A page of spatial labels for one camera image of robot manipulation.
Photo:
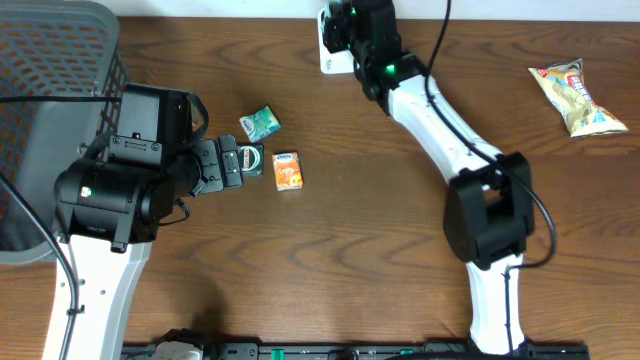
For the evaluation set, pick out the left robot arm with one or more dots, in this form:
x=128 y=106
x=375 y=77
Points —
x=112 y=201

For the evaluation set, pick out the white barcode scanner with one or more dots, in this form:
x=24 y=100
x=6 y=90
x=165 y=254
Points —
x=332 y=63

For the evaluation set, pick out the grey plastic basket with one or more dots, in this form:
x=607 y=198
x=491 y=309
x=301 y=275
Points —
x=60 y=78

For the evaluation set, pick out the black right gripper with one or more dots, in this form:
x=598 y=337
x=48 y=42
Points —
x=330 y=25

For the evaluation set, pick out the large yellow wipes pack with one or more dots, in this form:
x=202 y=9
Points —
x=564 y=86

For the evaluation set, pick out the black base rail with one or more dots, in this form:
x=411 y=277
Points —
x=188 y=344

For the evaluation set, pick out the blue Kleenex tissue pack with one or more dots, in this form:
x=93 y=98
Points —
x=260 y=125

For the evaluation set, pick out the dark green round-label pack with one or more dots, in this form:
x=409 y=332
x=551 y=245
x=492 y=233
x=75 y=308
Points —
x=251 y=159

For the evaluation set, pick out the orange Kleenex tissue pack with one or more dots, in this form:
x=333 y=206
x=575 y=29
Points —
x=287 y=171

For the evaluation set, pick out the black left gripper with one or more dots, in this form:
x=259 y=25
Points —
x=211 y=156

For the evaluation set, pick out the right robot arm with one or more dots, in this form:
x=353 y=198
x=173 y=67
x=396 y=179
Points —
x=488 y=214

